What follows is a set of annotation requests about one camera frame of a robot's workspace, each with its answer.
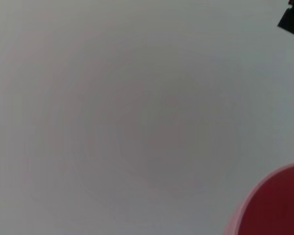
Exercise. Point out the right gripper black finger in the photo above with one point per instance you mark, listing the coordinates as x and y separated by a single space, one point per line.
291 22

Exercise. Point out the pink plastic bowl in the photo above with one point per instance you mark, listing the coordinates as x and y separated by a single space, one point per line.
276 205

